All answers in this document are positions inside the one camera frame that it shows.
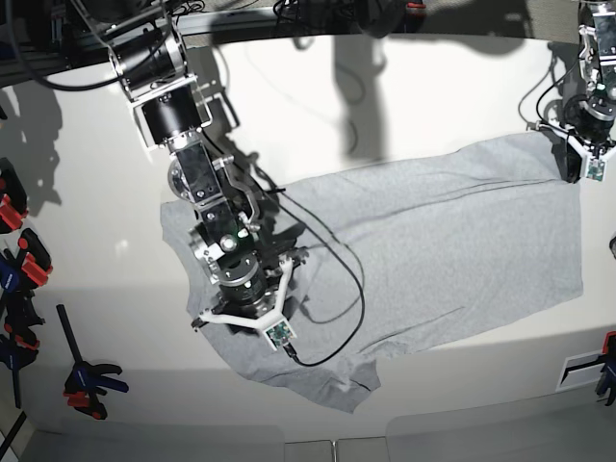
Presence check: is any red black clamp upper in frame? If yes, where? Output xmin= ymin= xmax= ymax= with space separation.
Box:
xmin=1 ymin=158 xmax=28 ymax=235

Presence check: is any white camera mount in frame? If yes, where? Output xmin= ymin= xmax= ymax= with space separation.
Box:
xmin=526 ymin=121 xmax=615 ymax=184
xmin=192 ymin=247 xmax=308 ymax=350

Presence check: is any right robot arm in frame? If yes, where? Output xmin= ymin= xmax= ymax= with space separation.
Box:
xmin=73 ymin=1 xmax=294 ymax=344

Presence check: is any black camera cable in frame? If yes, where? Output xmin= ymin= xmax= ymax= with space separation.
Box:
xmin=259 ymin=187 xmax=366 ymax=367

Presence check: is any grey T-shirt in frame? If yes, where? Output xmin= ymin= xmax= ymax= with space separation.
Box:
xmin=159 ymin=132 xmax=585 ymax=415

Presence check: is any red black clamp lower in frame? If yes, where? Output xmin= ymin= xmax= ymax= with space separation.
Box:
xmin=2 ymin=228 xmax=53 ymax=292

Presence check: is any blue red clamp right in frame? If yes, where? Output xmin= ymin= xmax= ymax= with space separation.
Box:
xmin=595 ymin=331 xmax=616 ymax=406

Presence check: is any red black clamp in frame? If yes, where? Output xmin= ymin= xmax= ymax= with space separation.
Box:
xmin=1 ymin=158 xmax=28 ymax=235
xmin=2 ymin=228 xmax=53 ymax=292

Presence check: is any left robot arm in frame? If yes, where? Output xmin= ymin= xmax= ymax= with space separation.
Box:
xmin=563 ymin=1 xmax=615 ymax=182

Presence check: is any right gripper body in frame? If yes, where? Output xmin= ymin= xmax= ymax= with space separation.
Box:
xmin=211 ymin=259 xmax=289 ymax=332

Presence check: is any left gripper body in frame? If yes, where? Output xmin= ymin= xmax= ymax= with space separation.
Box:
xmin=560 ymin=95 xmax=616 ymax=184

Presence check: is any white black label sticker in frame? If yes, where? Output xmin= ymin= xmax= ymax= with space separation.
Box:
xmin=555 ymin=351 xmax=603 ymax=393

